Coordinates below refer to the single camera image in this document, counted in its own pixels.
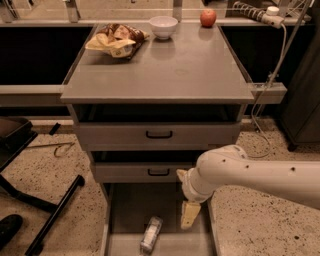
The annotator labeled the grey top drawer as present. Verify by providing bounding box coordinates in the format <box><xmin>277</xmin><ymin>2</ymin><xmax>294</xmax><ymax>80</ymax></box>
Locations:
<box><xmin>74</xmin><ymin>122</ymin><xmax>240</xmax><ymax>151</ymax></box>

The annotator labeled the white power strip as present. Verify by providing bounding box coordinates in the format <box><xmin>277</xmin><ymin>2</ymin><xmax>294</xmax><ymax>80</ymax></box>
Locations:
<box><xmin>233</xmin><ymin>1</ymin><xmax>284</xmax><ymax>29</ymax></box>

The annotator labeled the black office chair base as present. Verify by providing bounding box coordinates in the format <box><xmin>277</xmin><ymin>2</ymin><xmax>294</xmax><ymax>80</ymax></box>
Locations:
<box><xmin>0</xmin><ymin>117</ymin><xmax>85</xmax><ymax>256</ymax></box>

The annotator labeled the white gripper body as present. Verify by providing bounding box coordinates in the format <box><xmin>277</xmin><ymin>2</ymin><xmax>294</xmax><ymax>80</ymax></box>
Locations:
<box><xmin>181</xmin><ymin>167</ymin><xmax>217</xmax><ymax>203</ymax></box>

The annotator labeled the thin wire on floor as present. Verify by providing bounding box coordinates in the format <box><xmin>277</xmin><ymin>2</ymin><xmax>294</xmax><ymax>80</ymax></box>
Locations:
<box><xmin>25</xmin><ymin>141</ymin><xmax>76</xmax><ymax>158</ymax></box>

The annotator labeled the brown yellow chip bag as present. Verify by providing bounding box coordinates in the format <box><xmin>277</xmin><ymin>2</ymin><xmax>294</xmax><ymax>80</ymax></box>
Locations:
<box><xmin>85</xmin><ymin>23</ymin><xmax>149</xmax><ymax>59</ymax></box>

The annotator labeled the grey metal rail frame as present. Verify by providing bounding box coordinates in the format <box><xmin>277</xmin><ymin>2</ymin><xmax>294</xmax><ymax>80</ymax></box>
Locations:
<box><xmin>0</xmin><ymin>85</ymin><xmax>64</xmax><ymax>107</ymax></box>

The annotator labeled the red apple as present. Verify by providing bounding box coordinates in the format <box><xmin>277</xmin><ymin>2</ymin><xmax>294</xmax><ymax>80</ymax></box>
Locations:
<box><xmin>200</xmin><ymin>9</ymin><xmax>217</xmax><ymax>27</ymax></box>

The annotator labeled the clear plastic water bottle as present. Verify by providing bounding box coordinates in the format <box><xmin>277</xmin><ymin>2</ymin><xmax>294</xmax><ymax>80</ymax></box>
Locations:
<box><xmin>140</xmin><ymin>216</ymin><xmax>163</xmax><ymax>254</ymax></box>

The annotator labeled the white power cable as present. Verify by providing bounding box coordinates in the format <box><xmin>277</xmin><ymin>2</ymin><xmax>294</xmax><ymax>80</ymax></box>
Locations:
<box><xmin>246</xmin><ymin>23</ymin><xmax>288</xmax><ymax>160</ymax></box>

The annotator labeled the dark cabinet at right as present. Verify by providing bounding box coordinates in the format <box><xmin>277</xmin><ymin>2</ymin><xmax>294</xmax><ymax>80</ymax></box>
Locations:
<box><xmin>279</xmin><ymin>25</ymin><xmax>320</xmax><ymax>151</ymax></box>

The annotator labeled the white ceramic bowl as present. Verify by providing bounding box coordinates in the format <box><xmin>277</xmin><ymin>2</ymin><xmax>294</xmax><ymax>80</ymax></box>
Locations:
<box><xmin>149</xmin><ymin>16</ymin><xmax>178</xmax><ymax>40</ymax></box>

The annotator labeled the grey drawer cabinet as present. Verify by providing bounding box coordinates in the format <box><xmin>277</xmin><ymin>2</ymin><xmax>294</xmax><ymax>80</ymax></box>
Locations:
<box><xmin>59</xmin><ymin>20</ymin><xmax>255</xmax><ymax>256</ymax></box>

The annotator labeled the grey open bottom drawer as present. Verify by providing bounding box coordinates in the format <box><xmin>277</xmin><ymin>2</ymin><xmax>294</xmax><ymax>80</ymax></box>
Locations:
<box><xmin>100</xmin><ymin>183</ymin><xmax>217</xmax><ymax>256</ymax></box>

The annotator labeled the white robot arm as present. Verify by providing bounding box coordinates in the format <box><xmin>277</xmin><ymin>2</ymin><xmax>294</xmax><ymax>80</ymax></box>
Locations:
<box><xmin>177</xmin><ymin>145</ymin><xmax>320</xmax><ymax>230</ymax></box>

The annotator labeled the grey middle drawer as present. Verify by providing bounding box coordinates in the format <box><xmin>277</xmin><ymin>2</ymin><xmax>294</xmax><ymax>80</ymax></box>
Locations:
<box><xmin>91</xmin><ymin>162</ymin><xmax>194</xmax><ymax>183</ymax></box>

